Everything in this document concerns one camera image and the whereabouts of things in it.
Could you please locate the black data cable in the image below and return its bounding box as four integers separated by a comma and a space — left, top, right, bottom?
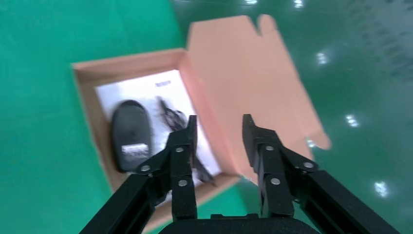
156, 96, 218, 188

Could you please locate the white printed paper sheet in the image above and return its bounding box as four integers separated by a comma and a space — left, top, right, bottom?
94, 69, 222, 208

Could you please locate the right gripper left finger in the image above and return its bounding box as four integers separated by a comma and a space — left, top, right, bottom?
79, 115, 198, 234

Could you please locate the green table cloth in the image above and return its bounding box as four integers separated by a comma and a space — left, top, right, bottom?
0, 0, 262, 234

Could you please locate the black wired mouse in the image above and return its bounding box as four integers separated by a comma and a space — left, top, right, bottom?
110, 99, 154, 174

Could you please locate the brown cardboard box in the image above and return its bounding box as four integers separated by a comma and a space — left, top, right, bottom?
71, 14, 332, 234

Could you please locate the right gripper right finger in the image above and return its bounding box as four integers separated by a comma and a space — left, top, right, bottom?
242, 114, 401, 234

